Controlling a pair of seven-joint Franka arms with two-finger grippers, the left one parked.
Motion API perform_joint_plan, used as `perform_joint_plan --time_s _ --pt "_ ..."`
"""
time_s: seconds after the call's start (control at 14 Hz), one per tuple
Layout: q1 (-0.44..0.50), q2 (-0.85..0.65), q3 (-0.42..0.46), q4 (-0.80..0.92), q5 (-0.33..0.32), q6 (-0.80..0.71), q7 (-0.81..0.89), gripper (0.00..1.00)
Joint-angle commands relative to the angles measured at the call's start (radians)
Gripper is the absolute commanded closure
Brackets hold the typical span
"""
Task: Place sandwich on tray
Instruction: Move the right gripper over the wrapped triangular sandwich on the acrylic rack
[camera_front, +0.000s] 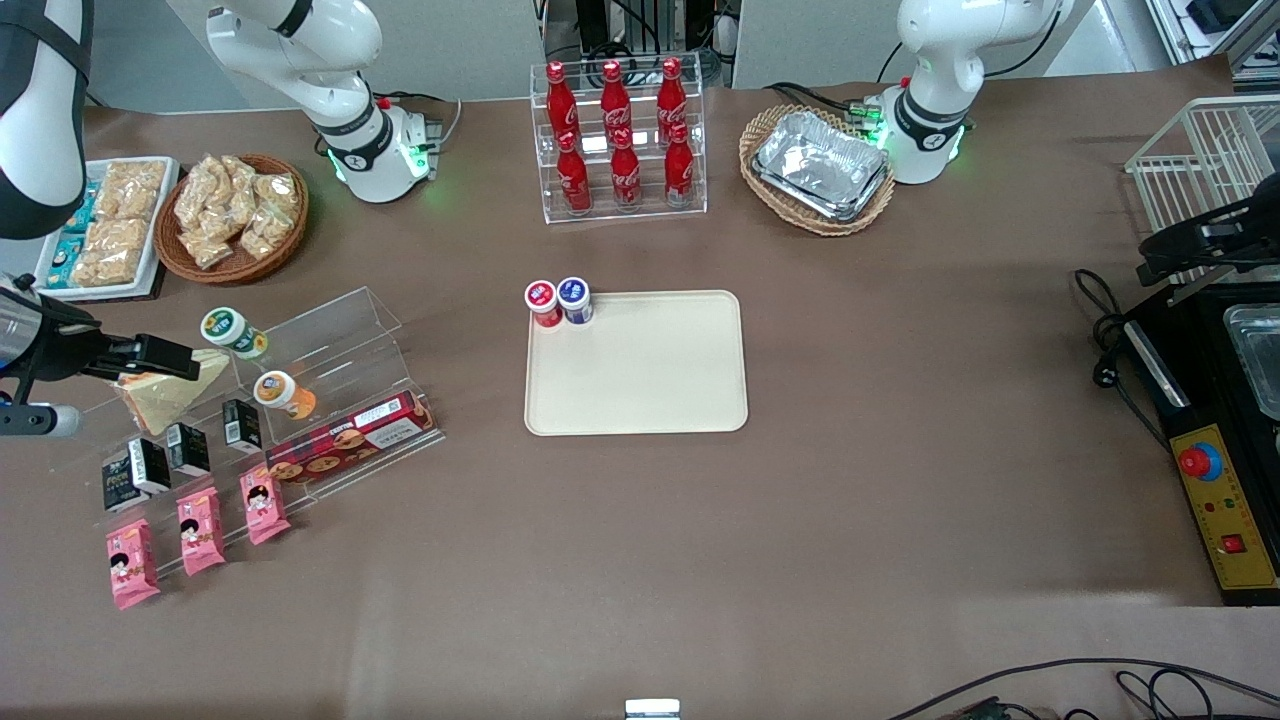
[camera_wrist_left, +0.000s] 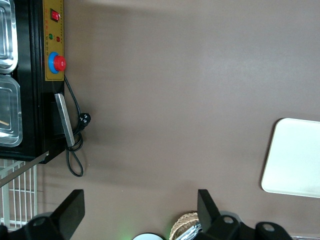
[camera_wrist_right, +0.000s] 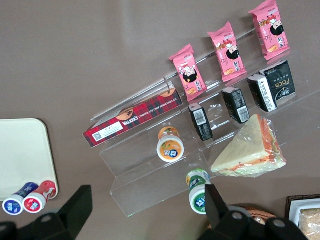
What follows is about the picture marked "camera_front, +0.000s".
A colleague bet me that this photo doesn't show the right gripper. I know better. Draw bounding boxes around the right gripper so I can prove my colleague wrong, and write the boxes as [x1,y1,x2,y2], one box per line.
[0,285,202,386]

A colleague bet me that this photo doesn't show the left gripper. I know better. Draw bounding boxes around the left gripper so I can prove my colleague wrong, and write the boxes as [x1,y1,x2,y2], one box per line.
[1136,188,1280,289]

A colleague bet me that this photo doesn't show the triangle sandwich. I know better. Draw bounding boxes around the triangle sandwich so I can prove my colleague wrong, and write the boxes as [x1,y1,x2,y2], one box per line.
[114,348,233,438]

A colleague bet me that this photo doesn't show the silver foil tray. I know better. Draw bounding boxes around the silver foil tray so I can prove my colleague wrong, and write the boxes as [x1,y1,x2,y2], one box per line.
[758,109,890,207]
[750,150,893,224]

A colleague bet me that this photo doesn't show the beige plastic tray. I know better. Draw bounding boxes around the beige plastic tray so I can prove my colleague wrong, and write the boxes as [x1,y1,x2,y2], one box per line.
[523,289,750,438]

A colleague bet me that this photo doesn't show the white rectangular plastic bin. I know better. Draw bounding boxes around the white rectangular plastic bin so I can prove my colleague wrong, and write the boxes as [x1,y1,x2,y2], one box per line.
[30,156,182,303]

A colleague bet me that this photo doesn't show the black sealing machine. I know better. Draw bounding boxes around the black sealing machine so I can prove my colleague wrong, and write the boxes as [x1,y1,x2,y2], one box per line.
[1122,283,1280,608]

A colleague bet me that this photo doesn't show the green-lid small bottle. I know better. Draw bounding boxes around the green-lid small bottle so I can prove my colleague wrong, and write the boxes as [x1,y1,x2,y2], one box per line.
[199,306,270,362]

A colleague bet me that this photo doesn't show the bag of crispy rice snack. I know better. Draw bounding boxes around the bag of crispy rice snack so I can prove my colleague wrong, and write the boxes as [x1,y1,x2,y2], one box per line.
[97,160,168,223]
[72,217,153,290]

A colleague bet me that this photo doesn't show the teal snack packet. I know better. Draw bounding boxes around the teal snack packet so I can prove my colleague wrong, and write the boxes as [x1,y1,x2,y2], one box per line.
[46,235,87,291]
[70,180,103,237]

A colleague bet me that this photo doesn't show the black tissue pack gold print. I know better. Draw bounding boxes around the black tissue pack gold print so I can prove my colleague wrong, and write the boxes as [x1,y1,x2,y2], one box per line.
[102,455,151,514]

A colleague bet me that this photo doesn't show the clear bag of fried snacks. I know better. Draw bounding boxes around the clear bag of fried snacks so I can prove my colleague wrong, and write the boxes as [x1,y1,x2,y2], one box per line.
[205,154,259,216]
[174,160,229,233]
[238,175,301,261]
[180,228,239,271]

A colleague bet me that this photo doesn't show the steel machine pan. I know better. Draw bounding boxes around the steel machine pan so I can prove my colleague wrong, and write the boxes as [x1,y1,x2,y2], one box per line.
[1221,304,1280,422]

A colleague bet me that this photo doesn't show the orange-lid small bottle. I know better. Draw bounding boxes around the orange-lid small bottle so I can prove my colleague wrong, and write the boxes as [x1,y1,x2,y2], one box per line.
[252,370,319,422]

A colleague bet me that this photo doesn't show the pink cartoon snack pack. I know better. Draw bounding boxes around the pink cartoon snack pack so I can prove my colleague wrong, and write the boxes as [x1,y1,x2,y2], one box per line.
[176,487,228,578]
[239,467,292,547]
[105,518,162,612]

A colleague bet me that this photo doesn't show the clear acrylic stepped display stand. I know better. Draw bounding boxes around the clear acrylic stepped display stand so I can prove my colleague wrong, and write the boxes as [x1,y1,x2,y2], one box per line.
[45,287,447,583]

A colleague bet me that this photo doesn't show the brown wicker basket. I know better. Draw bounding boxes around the brown wicker basket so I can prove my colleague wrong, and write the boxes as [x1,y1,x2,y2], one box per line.
[154,153,310,286]

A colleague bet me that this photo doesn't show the red emergency stop button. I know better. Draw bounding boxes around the red emergency stop button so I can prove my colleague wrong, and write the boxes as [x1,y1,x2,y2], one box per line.
[1177,442,1224,484]

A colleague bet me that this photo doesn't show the red tartan cookie box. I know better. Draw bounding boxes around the red tartan cookie box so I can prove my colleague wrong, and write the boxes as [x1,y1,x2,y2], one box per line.
[264,390,439,487]

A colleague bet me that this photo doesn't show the yellow control panel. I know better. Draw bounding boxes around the yellow control panel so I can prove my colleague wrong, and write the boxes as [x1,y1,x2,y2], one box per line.
[1169,424,1280,593]

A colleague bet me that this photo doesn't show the red-lid small cup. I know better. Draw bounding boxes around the red-lid small cup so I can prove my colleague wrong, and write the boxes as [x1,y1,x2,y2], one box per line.
[523,279,564,330]

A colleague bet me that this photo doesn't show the light woven wicker basket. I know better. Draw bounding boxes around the light woven wicker basket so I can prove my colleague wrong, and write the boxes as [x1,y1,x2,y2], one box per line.
[738,104,897,238]

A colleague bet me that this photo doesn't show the blue-lid small cup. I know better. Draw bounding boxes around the blue-lid small cup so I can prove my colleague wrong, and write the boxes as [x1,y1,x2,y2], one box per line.
[556,276,595,327]

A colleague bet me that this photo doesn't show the red cola bottle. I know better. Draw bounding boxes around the red cola bottle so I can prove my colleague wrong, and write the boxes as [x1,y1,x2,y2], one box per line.
[599,59,634,139]
[664,122,697,209]
[609,127,644,212]
[544,61,582,143]
[655,56,689,131]
[556,130,594,215]

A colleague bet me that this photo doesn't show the clear acrylic bottle rack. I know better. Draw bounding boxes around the clear acrylic bottle rack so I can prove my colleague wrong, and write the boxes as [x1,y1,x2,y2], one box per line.
[530,60,709,226]

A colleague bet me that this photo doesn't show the black power cable with plug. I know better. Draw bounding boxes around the black power cable with plug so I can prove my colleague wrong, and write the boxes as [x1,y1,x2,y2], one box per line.
[1073,267,1173,453]

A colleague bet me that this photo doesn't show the white wire basket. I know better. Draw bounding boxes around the white wire basket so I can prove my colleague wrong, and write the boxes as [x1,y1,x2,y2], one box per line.
[1124,96,1280,293]

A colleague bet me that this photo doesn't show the aluminium frame structure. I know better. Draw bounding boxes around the aluminium frame structure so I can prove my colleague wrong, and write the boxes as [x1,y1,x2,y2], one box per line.
[1145,0,1280,83]

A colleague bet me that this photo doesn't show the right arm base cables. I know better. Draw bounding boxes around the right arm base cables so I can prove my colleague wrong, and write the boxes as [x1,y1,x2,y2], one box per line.
[378,90,464,183]

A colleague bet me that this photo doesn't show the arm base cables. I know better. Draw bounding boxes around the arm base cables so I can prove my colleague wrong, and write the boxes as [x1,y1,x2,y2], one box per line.
[763,80,893,129]
[378,90,464,183]

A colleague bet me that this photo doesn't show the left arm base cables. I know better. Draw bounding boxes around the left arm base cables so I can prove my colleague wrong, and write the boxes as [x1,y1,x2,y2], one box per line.
[763,80,893,129]

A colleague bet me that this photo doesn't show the black floor cable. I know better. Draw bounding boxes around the black floor cable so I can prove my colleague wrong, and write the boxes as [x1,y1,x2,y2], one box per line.
[885,656,1280,720]

